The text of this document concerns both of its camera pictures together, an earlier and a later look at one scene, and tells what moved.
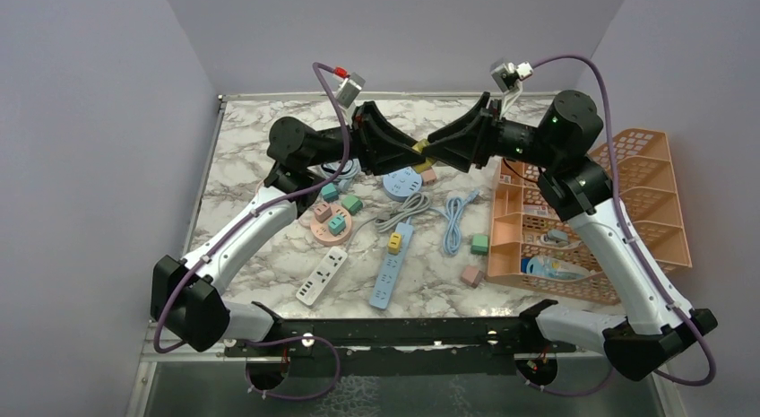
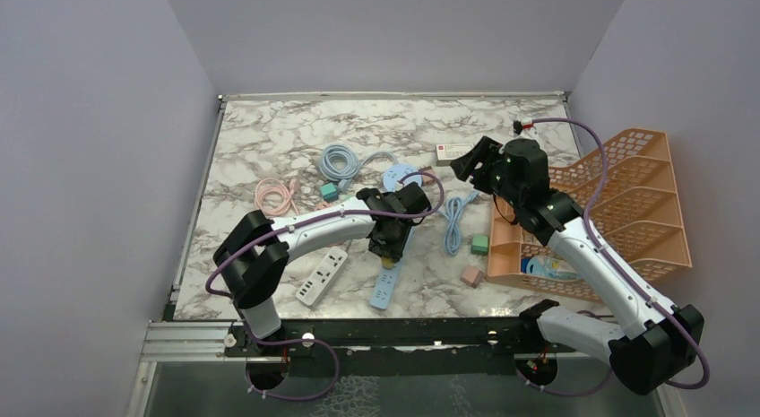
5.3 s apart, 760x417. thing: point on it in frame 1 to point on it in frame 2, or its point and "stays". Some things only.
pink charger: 428,177 stays
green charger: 479,245 stays
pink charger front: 471,275 stays
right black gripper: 462,143 to 488,152
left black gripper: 375,155 to 394,251
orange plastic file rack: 531,247 stays
